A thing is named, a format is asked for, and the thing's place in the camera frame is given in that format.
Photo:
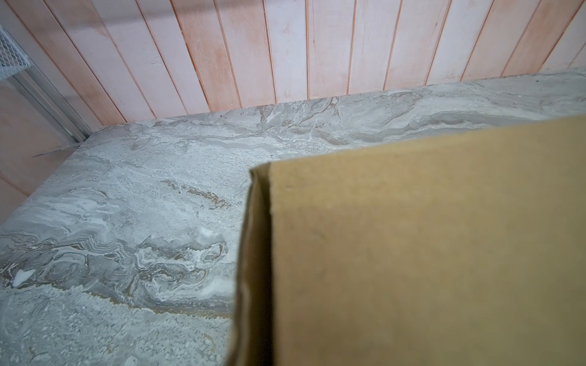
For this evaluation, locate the brown cardboard box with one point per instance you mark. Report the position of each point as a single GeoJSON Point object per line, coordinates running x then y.
{"type": "Point", "coordinates": [464, 249]}

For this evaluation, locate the white wire mesh shelf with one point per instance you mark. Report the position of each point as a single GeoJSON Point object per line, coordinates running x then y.
{"type": "Point", "coordinates": [13, 59]}

